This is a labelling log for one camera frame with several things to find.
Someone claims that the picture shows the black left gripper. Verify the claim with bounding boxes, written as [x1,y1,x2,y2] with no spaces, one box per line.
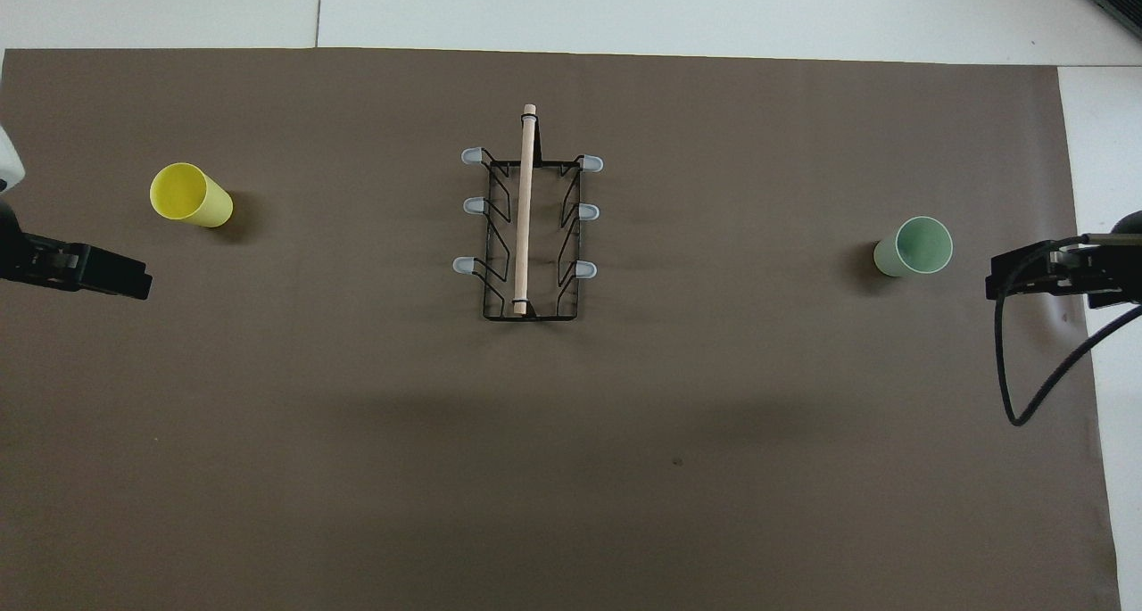
[0,202,153,300]

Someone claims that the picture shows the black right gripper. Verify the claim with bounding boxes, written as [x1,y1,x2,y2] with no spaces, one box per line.
[986,235,1142,309]

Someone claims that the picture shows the light green plastic cup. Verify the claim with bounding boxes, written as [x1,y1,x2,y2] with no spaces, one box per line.
[873,216,954,277]

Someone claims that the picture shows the yellow plastic cup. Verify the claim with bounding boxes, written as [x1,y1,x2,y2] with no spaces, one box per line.
[149,162,234,228]

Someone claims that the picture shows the brown table mat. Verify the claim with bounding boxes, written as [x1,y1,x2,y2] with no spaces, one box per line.
[0,47,1123,611]

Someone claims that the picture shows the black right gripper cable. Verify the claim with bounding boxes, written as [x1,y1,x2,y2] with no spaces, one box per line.
[995,234,1142,427]

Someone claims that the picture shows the black wire cup rack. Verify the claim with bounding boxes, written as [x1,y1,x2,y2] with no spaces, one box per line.
[452,103,605,323]

